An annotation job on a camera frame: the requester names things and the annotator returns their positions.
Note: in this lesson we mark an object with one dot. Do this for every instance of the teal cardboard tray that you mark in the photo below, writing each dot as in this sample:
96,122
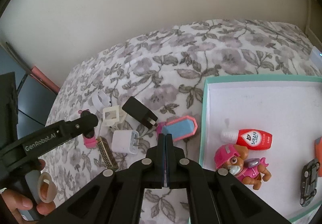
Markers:
277,117

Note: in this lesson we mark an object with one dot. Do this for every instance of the floral grey white blanket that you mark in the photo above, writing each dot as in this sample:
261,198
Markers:
166,70

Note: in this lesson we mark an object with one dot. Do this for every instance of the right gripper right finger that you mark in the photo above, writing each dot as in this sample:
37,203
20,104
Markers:
169,158

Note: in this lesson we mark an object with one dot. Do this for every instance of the pink pup toy figure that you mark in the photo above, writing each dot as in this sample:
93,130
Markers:
234,158

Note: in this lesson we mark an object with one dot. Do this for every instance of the gold patterned harmonica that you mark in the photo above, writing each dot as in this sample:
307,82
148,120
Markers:
106,154

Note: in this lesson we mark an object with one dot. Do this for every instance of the purple comb piece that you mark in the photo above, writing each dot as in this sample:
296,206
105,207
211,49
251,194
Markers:
159,128

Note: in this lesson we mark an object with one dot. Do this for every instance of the black power adapter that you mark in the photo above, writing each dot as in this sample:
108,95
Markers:
140,112

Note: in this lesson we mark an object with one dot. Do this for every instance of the red pink rolled mat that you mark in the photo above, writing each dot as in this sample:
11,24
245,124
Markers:
45,80

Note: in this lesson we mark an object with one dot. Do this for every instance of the coral blue token case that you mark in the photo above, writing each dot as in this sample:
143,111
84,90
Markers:
318,153

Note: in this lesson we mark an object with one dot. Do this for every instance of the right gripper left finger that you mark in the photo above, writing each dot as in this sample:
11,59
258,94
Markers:
161,160

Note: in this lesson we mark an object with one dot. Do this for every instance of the black toy car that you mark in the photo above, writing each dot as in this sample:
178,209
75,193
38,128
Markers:
309,179

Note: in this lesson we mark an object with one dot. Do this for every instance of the red glue bottle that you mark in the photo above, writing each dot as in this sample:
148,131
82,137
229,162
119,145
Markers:
253,139

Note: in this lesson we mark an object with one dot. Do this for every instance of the white usb charger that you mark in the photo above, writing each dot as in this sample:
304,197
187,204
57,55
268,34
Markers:
125,141

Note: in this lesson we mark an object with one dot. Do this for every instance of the pink smart watch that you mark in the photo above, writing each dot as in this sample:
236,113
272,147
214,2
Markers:
89,137

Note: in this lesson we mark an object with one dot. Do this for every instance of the white smart band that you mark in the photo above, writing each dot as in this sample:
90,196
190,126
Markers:
100,100

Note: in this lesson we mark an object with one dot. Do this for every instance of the left human hand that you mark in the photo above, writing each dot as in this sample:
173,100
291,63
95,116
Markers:
16,201

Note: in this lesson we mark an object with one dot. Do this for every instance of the white square frame box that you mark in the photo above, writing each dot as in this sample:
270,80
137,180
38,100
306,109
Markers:
113,116

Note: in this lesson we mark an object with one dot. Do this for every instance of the white power strip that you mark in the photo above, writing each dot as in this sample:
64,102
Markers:
316,57

